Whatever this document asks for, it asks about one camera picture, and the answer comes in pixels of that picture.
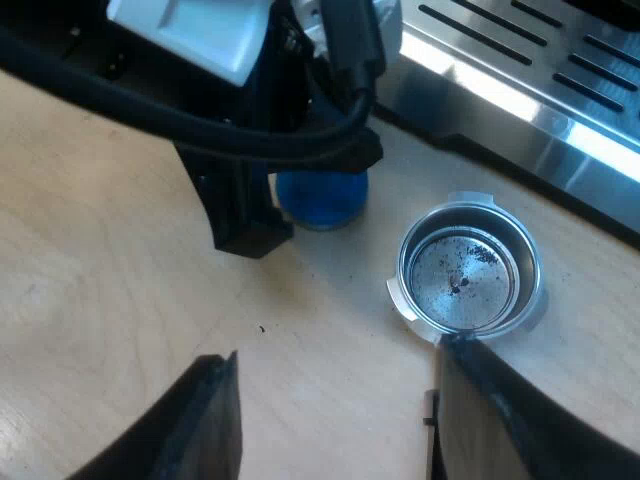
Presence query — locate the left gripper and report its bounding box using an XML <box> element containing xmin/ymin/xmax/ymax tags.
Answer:
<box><xmin>0</xmin><ymin>0</ymin><xmax>385</xmax><ymax>260</ymax></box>

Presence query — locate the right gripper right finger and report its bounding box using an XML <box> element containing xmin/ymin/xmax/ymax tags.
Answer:
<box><xmin>423</xmin><ymin>344</ymin><xmax>532</xmax><ymax>480</ymax></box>

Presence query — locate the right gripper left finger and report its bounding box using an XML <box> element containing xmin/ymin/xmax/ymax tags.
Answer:
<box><xmin>68</xmin><ymin>349</ymin><xmax>245</xmax><ymax>480</ymax></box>

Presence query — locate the bright blue tamper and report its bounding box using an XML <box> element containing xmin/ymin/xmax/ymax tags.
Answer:
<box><xmin>274</xmin><ymin>168</ymin><xmax>371</xmax><ymax>232</ymax></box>

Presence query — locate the steel espresso machine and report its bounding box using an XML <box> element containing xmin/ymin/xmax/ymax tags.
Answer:
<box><xmin>373</xmin><ymin>0</ymin><xmax>640</xmax><ymax>237</ymax></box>

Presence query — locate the black cable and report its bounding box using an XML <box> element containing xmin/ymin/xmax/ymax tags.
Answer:
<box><xmin>0</xmin><ymin>47</ymin><xmax>372</xmax><ymax>167</ymax></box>
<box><xmin>0</xmin><ymin>0</ymin><xmax>390</xmax><ymax>147</ymax></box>

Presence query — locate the filter holder with red-ended handle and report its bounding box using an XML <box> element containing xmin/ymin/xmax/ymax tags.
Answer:
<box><xmin>384</xmin><ymin>188</ymin><xmax>640</xmax><ymax>480</ymax></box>

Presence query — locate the white camera box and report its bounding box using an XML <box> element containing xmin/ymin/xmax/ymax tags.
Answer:
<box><xmin>106</xmin><ymin>0</ymin><xmax>270</xmax><ymax>87</ymax></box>

